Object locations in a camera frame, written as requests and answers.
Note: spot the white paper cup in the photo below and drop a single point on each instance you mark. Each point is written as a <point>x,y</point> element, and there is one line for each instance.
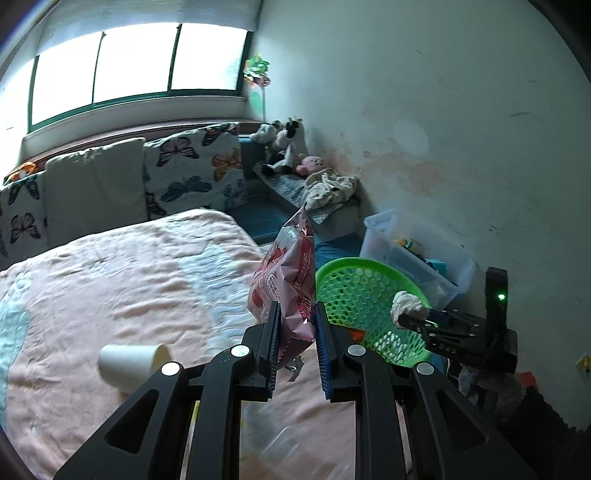
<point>127,367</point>

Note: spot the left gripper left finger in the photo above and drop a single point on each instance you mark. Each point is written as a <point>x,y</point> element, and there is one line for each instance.
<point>184,423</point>

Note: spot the green plastic basket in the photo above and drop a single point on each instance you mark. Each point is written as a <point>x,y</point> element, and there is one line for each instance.
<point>358,294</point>

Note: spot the pink quilt on bed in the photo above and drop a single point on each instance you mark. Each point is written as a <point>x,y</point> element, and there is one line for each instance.
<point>181,281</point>

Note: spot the clear plastic storage box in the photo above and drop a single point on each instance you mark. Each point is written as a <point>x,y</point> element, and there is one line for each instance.
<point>438,265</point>

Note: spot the pink snack bag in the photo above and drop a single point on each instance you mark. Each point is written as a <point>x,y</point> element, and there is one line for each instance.
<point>287,276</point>

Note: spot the white plain cushion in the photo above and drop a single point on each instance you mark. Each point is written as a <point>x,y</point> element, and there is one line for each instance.
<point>94,190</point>

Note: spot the butterfly cushion left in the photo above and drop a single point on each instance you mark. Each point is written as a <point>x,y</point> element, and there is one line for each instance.
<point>23,220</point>

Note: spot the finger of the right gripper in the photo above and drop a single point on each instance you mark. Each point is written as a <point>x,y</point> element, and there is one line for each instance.
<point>421,326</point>
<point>444,316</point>

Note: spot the butterfly cushion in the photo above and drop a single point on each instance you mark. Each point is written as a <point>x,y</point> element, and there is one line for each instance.
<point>194,169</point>
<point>23,220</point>

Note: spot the white tissue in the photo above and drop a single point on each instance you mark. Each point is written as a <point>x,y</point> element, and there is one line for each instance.
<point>406,303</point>

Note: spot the pink pig plush toy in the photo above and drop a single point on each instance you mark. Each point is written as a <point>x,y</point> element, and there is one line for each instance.
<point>309,165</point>

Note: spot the clear plastic wrapper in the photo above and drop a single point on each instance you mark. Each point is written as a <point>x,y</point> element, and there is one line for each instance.
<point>269,450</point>

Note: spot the colourful pinwheel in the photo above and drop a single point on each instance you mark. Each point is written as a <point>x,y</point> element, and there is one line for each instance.
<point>257,79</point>

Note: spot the crumpled beige cloth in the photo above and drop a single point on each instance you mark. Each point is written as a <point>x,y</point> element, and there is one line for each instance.
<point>327,187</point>

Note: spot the red snack bag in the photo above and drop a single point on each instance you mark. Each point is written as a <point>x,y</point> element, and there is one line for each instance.
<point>357,335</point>

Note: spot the butterfly cushion right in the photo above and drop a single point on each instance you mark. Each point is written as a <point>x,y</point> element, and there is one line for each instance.
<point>194,169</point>

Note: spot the window with green frame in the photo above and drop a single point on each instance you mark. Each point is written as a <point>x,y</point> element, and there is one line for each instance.
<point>137,62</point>

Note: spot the cow plush toy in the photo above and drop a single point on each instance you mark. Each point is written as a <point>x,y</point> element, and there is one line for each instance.
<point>290,149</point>

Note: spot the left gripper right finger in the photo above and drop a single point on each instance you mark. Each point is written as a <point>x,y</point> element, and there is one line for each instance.
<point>399,408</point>

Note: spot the white plush toy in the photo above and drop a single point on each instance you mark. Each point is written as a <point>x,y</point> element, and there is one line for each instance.
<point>266,133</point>

